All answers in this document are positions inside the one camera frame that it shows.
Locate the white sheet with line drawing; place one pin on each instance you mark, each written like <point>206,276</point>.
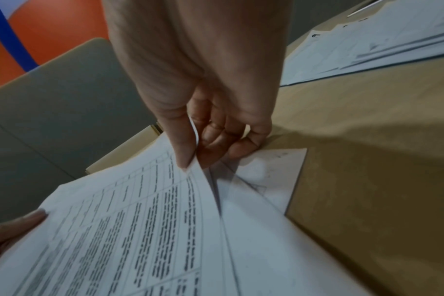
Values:
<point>273,173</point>

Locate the person's right hand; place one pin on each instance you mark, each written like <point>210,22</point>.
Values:
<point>192,57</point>

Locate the blank white paper sheet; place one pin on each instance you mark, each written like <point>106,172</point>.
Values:
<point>280,254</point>

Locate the person's left hand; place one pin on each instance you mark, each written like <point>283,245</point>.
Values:
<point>6,231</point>

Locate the stack of printed papers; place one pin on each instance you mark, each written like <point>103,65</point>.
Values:
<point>372,37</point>

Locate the printed table paper sheet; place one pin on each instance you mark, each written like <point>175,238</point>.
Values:
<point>127,231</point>

